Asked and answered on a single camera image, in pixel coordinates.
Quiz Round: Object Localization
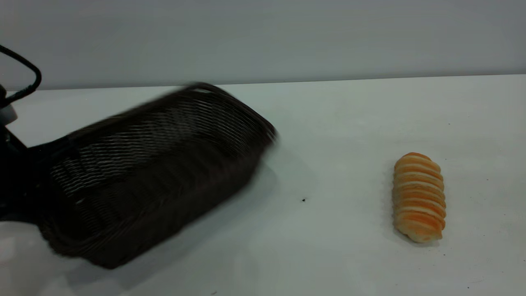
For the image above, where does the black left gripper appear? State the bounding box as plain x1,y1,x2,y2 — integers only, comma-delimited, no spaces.
0,127,37,223

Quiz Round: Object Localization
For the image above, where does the black woven wicker basket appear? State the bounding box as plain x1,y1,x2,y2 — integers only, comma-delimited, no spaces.
28,82,279,270

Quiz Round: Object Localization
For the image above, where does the striped orange bread roll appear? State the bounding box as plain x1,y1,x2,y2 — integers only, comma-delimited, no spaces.
392,153,447,243

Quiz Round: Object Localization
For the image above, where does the black cable loop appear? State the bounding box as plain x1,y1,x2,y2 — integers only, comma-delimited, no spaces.
0,44,42,108

